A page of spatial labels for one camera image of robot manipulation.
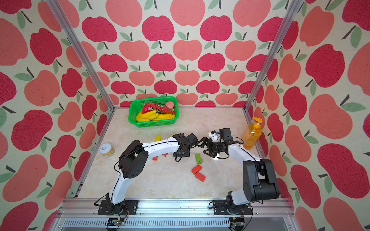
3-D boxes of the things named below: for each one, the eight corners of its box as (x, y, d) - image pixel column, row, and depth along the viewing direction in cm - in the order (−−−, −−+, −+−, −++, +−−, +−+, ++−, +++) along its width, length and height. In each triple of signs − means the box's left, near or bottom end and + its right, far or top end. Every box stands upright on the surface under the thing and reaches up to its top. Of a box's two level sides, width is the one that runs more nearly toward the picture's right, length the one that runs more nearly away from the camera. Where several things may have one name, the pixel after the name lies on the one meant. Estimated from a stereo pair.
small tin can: (101, 157, 95) (96, 153, 90) (105, 148, 99) (101, 143, 95) (112, 157, 95) (109, 153, 90) (116, 148, 99) (112, 143, 95)
